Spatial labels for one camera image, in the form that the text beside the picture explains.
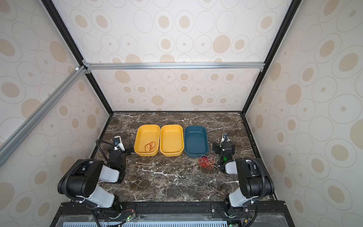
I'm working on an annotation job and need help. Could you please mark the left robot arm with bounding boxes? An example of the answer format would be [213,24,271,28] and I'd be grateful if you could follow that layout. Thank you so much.
[57,148,133,211]

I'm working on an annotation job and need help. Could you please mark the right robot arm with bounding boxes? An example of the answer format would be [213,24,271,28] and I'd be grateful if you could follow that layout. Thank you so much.
[212,140,275,208]

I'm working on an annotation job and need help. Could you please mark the teal plastic tray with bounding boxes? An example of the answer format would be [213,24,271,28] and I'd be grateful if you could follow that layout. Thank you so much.
[184,126,209,158]

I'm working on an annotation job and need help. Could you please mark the left yellow plastic tray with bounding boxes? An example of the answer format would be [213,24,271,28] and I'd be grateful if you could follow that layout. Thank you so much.
[134,124,160,157]

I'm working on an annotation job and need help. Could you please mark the yellow plastic tray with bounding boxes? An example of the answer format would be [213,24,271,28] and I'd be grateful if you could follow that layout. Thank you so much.
[159,124,184,157]
[134,124,160,157]

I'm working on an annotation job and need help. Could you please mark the middle yellow plastic tray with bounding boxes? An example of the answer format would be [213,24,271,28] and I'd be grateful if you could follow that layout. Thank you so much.
[159,124,184,157]

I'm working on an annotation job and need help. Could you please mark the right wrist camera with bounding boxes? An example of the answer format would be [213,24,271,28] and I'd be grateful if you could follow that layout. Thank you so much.
[221,133,230,143]

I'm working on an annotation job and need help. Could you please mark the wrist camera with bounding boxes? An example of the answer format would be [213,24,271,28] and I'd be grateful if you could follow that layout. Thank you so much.
[112,136,125,153]
[221,133,230,143]

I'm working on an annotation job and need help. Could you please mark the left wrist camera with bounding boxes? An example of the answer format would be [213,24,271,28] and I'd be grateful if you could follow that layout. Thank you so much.
[112,136,125,153]

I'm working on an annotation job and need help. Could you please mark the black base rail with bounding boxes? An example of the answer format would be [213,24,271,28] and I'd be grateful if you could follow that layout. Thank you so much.
[51,201,294,227]

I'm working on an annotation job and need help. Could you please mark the back aluminium rail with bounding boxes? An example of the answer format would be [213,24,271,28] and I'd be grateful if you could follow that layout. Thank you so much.
[83,62,265,70]

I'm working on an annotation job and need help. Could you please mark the aluminium rail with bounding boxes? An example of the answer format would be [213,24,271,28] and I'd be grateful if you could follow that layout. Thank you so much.
[83,62,265,70]
[1,66,86,166]

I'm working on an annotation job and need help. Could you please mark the left aluminium rail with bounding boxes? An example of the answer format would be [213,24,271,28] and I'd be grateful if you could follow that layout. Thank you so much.
[1,66,86,166]

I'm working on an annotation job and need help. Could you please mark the right black corner post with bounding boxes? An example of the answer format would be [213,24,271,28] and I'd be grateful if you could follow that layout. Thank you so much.
[241,0,302,116]

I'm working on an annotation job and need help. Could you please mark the black corner post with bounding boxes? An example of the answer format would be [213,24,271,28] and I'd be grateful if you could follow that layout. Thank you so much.
[241,0,302,116]
[41,0,113,115]

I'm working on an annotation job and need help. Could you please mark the left black corner post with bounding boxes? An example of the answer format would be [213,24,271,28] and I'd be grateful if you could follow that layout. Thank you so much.
[41,0,113,115]

